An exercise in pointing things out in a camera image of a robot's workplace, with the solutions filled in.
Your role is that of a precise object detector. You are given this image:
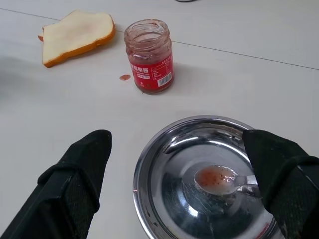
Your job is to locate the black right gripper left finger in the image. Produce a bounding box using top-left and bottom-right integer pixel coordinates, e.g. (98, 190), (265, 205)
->
(0, 129), (113, 239)

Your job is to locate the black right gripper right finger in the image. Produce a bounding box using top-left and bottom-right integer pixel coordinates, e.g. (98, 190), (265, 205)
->
(242, 128), (319, 239)

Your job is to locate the metal spoon with jam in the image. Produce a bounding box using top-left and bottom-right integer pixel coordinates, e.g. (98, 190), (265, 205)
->
(193, 165), (259, 195)

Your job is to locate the white bread slice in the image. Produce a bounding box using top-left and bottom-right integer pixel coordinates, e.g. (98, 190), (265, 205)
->
(37, 9), (116, 68)

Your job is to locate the glass jam jar red label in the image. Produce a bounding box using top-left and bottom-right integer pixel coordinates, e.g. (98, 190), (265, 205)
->
(124, 19), (175, 95)

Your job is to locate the stainless steel bowl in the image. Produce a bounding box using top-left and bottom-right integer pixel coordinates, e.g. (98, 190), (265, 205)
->
(132, 115), (282, 239)

